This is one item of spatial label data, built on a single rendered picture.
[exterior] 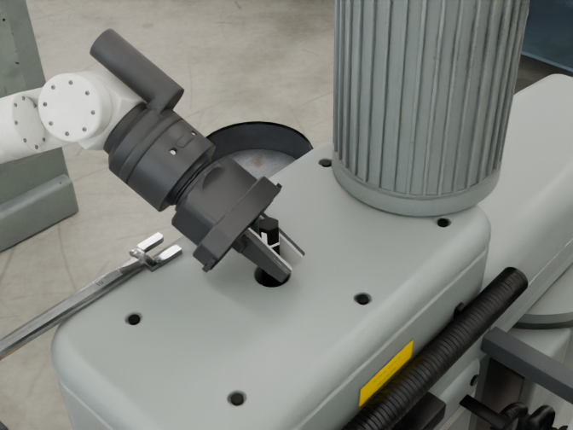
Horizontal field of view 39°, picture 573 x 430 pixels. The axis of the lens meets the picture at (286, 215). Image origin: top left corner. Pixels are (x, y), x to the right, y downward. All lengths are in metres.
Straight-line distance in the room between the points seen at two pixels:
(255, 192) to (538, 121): 0.64
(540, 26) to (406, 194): 4.25
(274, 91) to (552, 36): 1.62
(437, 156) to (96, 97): 0.35
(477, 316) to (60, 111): 0.49
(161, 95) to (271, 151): 2.61
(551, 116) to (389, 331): 0.64
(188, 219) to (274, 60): 4.33
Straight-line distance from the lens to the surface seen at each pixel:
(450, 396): 1.14
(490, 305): 0.95
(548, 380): 1.13
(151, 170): 0.79
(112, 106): 0.81
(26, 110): 0.89
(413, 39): 0.80
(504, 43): 0.85
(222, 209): 0.79
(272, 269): 0.81
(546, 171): 1.24
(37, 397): 3.29
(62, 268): 3.77
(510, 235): 1.12
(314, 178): 0.97
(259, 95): 4.76
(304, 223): 0.91
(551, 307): 1.32
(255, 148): 3.43
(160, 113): 0.81
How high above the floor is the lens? 2.48
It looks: 40 degrees down
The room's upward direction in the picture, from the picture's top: 2 degrees counter-clockwise
